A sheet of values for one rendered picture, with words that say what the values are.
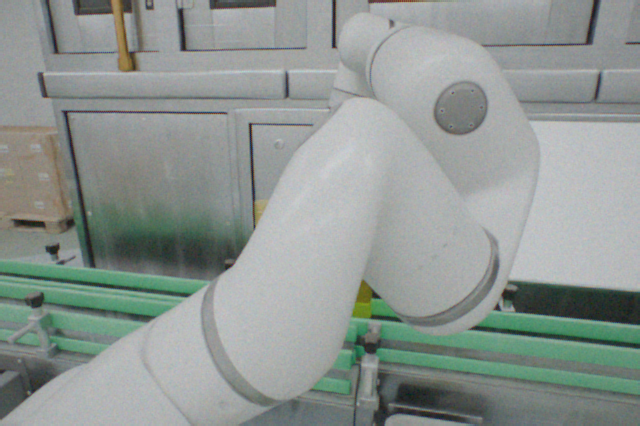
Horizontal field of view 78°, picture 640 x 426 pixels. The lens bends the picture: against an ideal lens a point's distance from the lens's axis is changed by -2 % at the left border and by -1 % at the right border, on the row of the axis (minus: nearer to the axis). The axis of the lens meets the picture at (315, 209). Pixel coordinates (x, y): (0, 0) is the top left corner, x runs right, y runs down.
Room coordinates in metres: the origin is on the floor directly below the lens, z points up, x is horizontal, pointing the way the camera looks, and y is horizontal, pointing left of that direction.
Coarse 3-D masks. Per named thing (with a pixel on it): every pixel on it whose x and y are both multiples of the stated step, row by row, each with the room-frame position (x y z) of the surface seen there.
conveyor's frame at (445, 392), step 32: (0, 352) 0.65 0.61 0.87; (32, 352) 0.64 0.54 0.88; (32, 384) 0.64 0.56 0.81; (384, 384) 0.59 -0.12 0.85; (416, 384) 0.58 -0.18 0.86; (448, 384) 0.57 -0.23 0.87; (480, 384) 0.56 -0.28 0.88; (512, 384) 0.56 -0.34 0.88; (256, 416) 0.54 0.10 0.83; (288, 416) 0.53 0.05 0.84; (320, 416) 0.52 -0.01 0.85; (352, 416) 0.51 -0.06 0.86; (384, 416) 0.59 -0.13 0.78; (480, 416) 0.56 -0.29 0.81; (512, 416) 0.55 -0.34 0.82; (544, 416) 0.54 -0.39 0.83; (576, 416) 0.53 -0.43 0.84; (608, 416) 0.52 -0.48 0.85
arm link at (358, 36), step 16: (368, 16) 0.55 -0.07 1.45; (352, 32) 0.54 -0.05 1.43; (368, 32) 0.54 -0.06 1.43; (384, 32) 0.54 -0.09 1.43; (352, 48) 0.54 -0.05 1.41; (368, 48) 0.54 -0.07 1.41; (352, 64) 0.55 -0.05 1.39; (336, 80) 0.64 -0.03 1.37; (352, 80) 0.62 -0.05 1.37; (368, 96) 0.62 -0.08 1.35
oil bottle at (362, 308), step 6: (360, 288) 0.64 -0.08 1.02; (366, 288) 0.63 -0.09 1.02; (360, 294) 0.64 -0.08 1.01; (366, 294) 0.63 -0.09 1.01; (360, 300) 0.64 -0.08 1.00; (366, 300) 0.63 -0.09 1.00; (354, 306) 0.64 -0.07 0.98; (360, 306) 0.64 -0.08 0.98; (366, 306) 0.63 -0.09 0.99; (354, 312) 0.64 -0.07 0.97; (360, 312) 0.64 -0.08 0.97; (366, 312) 0.63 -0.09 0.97; (366, 318) 0.63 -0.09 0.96
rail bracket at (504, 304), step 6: (504, 288) 0.66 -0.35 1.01; (510, 288) 0.65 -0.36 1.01; (516, 288) 0.66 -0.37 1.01; (504, 294) 0.65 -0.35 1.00; (510, 294) 0.65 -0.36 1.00; (516, 294) 0.65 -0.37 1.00; (498, 300) 0.70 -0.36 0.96; (504, 300) 0.66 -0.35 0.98; (510, 300) 0.65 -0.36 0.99; (498, 306) 0.67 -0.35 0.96; (504, 306) 0.66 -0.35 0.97; (510, 306) 0.65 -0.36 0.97
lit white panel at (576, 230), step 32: (544, 128) 0.72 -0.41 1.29; (576, 128) 0.71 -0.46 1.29; (608, 128) 0.70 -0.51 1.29; (544, 160) 0.72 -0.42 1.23; (576, 160) 0.71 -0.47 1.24; (608, 160) 0.70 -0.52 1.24; (544, 192) 0.72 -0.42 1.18; (576, 192) 0.71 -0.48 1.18; (608, 192) 0.69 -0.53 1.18; (544, 224) 0.71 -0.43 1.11; (576, 224) 0.70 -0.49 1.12; (608, 224) 0.69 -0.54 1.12; (544, 256) 0.71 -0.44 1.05; (576, 256) 0.70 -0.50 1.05; (608, 256) 0.69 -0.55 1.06
